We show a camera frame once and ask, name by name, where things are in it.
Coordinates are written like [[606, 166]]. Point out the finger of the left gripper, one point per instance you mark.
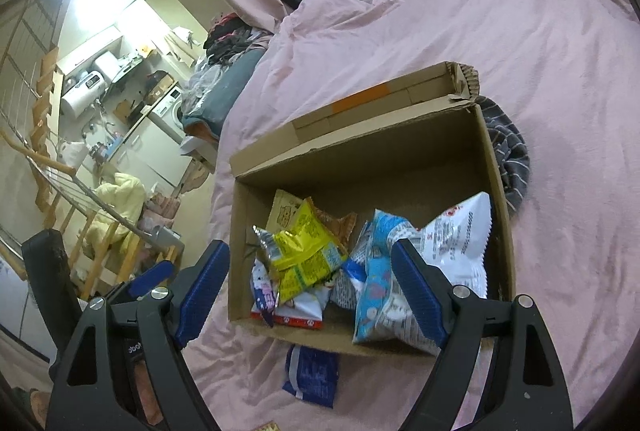
[[48, 274], [141, 285]]

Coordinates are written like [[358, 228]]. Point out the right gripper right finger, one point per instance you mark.
[[525, 388]]

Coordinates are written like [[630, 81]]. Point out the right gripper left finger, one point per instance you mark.
[[94, 387]]

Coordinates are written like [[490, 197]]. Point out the white barcode snack bag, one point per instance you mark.
[[455, 242]]

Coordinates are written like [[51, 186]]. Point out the blue white Wangwang snack bag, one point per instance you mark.
[[352, 275]]

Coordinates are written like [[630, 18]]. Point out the person left hand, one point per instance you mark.
[[148, 400]]

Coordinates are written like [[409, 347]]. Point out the yellow plush blanket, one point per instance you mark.
[[125, 195]]

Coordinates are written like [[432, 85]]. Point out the white kitchen cabinet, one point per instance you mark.
[[149, 154]]

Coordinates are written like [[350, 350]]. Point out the yellow lemon snack bag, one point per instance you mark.
[[301, 257]]

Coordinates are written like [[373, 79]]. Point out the yellow snack packet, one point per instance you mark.
[[285, 206]]

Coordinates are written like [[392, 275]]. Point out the white red snack bag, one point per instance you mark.
[[303, 311]]

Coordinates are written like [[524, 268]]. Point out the white washing machine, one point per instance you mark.
[[166, 114]]

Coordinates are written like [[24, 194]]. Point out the small blue snack packet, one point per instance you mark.
[[311, 375]]

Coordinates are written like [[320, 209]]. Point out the white water heater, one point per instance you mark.
[[76, 100]]

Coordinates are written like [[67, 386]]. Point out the pile of clothes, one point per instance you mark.
[[232, 50]]

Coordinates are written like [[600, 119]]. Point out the grey striped garment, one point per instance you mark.
[[510, 151]]

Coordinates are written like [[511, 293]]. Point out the brown cardboard box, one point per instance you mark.
[[413, 146]]

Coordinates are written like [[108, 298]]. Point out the pink bed quilt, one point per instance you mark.
[[567, 74]]

